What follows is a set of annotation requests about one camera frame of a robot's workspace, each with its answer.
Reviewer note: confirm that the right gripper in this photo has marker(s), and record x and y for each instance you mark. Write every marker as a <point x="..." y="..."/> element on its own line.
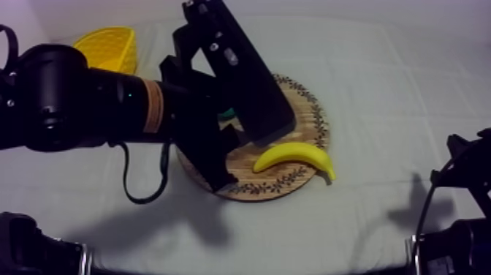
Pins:
<point x="472" y="165"/>

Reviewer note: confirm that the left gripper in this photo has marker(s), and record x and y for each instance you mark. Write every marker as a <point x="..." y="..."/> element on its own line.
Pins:
<point x="192" y="96"/>

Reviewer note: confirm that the yellow toy banana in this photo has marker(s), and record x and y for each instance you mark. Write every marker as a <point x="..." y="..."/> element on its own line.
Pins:
<point x="295" y="153"/>

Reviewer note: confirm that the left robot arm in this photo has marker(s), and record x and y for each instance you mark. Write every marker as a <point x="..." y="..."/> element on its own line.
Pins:
<point x="76" y="103"/>

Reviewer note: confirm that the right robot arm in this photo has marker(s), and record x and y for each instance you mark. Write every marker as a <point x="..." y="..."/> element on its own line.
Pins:
<point x="456" y="249"/>

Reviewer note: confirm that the round wooden board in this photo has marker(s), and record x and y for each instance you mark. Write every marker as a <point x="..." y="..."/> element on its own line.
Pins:
<point x="276" y="180"/>

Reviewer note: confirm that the yellow plastic basket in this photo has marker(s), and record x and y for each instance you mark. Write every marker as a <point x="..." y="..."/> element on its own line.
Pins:
<point x="109" y="50"/>

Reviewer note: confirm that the green toy pear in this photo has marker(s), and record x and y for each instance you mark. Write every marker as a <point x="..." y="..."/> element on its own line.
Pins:
<point x="227" y="113"/>

